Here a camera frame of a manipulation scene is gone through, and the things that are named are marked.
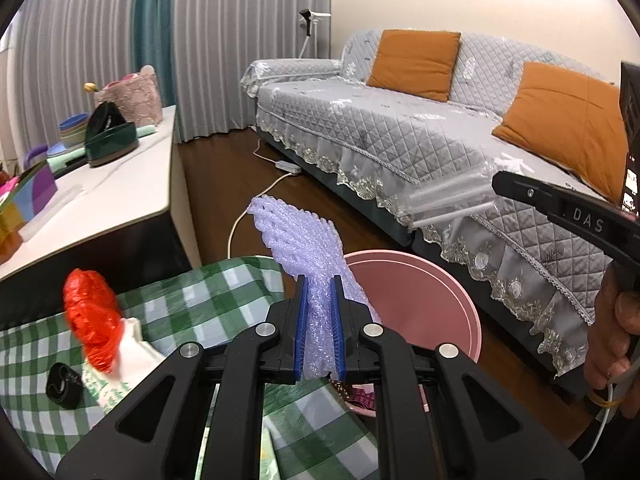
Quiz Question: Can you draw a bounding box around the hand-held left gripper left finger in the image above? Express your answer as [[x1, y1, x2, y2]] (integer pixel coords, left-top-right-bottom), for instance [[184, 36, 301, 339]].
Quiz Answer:
[[55, 275, 309, 480]]

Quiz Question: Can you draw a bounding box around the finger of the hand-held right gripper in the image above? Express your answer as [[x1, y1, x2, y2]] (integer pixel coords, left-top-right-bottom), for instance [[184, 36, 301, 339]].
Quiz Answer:
[[492, 171, 638, 266]]

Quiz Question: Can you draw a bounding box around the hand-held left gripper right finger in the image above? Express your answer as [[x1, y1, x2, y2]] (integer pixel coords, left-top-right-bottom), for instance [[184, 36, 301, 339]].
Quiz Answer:
[[331, 275, 587, 480]]

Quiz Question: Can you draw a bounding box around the dark red patterned packet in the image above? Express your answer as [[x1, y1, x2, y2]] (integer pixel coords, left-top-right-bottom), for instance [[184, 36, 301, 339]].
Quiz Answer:
[[332, 380, 378, 411]]

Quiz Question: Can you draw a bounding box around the purple foam net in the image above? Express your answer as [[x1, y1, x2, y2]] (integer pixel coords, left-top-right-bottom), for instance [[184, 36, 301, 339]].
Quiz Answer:
[[248, 196, 383, 381]]

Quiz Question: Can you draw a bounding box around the pink plastic bin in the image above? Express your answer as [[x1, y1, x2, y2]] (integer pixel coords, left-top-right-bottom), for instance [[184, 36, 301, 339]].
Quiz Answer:
[[342, 250, 482, 413]]

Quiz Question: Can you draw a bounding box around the clear plastic wrap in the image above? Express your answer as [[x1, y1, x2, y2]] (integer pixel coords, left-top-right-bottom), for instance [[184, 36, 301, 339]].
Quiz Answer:
[[405, 157, 506, 231]]

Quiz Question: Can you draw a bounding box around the green and white refill pouch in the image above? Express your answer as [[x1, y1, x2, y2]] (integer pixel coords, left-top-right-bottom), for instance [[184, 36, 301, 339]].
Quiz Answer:
[[80, 360, 133, 413]]

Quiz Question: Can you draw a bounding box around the red plastic bag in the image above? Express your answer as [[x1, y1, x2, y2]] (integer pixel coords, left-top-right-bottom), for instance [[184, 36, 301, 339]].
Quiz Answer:
[[62, 268, 125, 374]]

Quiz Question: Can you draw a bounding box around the person's right hand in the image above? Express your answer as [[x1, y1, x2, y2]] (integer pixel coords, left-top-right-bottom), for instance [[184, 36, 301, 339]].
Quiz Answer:
[[584, 260, 640, 418]]

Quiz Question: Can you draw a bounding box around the orange cushion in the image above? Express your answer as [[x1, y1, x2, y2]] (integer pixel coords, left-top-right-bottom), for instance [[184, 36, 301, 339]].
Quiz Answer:
[[492, 61, 632, 206], [366, 29, 462, 103]]

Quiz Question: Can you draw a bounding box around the green checked tablecloth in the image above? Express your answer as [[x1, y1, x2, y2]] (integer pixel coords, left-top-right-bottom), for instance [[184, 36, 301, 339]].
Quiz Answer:
[[0, 256, 381, 480]]

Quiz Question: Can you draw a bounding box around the grey quilted sofa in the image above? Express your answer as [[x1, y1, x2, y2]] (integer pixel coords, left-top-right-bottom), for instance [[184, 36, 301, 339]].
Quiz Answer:
[[240, 27, 640, 401]]

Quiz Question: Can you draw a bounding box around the white coffee table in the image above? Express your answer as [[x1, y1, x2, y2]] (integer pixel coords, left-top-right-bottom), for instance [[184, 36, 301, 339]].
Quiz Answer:
[[0, 105, 203, 331]]

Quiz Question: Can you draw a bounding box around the dark green round bowl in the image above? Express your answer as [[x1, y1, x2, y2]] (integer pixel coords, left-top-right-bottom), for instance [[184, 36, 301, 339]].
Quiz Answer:
[[84, 122, 140, 168]]

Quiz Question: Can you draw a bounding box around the pink lace basket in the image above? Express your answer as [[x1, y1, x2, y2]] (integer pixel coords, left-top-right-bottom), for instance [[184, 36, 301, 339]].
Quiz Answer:
[[94, 65, 163, 128]]

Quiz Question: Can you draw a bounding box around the dark round tin lid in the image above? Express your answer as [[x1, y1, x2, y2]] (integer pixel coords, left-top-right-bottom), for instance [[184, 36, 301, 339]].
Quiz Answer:
[[85, 101, 128, 143]]

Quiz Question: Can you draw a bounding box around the light green tray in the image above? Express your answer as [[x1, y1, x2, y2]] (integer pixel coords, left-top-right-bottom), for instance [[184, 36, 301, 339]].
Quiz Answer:
[[46, 125, 158, 178]]

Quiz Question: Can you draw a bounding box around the grey curtain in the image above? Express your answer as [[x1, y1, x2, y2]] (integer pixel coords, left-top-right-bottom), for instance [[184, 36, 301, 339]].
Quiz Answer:
[[15, 0, 138, 126], [170, 0, 332, 143]]

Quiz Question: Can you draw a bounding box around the multicoloured box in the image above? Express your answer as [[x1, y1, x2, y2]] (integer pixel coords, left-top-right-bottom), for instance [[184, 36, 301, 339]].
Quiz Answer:
[[0, 162, 58, 266]]

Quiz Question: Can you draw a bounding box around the stack of coloured bowls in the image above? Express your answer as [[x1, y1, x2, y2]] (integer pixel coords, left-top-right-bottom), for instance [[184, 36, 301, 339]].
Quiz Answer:
[[59, 113, 91, 148]]

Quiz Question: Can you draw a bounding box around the white floor lamp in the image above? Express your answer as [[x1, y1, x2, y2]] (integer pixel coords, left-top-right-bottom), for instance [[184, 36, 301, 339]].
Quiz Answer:
[[297, 9, 332, 58]]

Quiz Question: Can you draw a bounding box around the purple plastic container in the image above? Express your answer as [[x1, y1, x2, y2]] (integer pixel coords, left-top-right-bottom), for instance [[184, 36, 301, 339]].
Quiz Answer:
[[22, 144, 49, 168]]

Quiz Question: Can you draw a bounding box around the teal curtain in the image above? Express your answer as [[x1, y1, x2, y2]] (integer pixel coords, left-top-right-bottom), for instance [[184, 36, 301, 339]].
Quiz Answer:
[[131, 0, 176, 111]]

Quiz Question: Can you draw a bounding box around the white power cable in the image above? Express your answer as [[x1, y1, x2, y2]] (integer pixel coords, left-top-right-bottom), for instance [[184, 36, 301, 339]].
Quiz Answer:
[[227, 137, 296, 261]]

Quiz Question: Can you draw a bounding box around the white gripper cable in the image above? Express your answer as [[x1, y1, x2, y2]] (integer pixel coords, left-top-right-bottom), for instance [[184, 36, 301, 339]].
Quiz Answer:
[[575, 370, 631, 471]]

